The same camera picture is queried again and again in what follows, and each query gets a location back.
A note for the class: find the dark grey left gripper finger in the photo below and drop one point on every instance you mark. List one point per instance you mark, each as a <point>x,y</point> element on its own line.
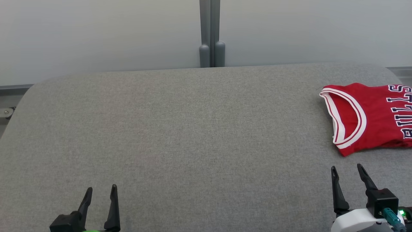
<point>113,212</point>
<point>86,203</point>

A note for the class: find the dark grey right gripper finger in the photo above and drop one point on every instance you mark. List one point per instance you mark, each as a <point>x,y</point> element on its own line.
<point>367,180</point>
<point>339,199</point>

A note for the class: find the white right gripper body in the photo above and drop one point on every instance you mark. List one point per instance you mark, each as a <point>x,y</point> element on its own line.
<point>354,222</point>

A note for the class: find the red white basketball jersey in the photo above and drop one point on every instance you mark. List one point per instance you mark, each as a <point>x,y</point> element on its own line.
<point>376,122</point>

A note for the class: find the grey fabric sofa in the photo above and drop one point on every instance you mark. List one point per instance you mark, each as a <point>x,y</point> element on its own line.
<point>161,145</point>

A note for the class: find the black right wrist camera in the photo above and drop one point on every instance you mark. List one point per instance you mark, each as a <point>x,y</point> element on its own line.
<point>381,199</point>

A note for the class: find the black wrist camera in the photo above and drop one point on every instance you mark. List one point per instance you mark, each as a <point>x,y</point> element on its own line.
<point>381,199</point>
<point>64,224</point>

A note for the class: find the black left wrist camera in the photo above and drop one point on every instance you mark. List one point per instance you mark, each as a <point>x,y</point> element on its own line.
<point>64,224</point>

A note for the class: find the grey partition base rail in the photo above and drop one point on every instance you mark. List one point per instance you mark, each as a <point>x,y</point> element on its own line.
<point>400,71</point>
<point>13,90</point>

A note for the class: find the metal floor bracket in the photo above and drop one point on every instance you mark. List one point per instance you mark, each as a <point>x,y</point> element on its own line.
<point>6,112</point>

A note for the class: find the grey metal post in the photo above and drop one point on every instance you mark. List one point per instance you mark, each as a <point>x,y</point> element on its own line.
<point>204,48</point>
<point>219,48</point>

